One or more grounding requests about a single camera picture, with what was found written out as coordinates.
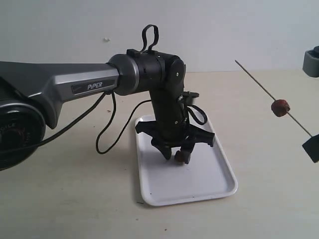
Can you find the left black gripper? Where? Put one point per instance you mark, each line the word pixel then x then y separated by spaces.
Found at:
pixel 186 139

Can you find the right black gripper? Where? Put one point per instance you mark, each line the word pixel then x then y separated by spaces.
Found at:
pixel 311 147

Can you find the dried red date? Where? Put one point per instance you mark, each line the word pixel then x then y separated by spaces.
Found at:
pixel 182 157
pixel 280 107

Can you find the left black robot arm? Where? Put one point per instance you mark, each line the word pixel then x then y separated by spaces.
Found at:
pixel 32 95

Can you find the white rectangular plastic tray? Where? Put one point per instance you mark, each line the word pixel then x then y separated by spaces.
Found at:
pixel 166 182

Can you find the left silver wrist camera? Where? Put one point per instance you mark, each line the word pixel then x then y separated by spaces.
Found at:
pixel 189 97

